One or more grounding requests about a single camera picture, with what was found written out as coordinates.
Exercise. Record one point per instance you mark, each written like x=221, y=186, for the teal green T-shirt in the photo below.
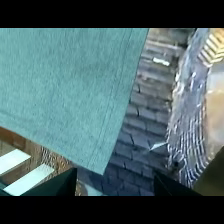
x=63, y=86

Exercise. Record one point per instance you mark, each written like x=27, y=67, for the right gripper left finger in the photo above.
x=56, y=186

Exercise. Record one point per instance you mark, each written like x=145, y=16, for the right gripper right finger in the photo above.
x=168, y=188

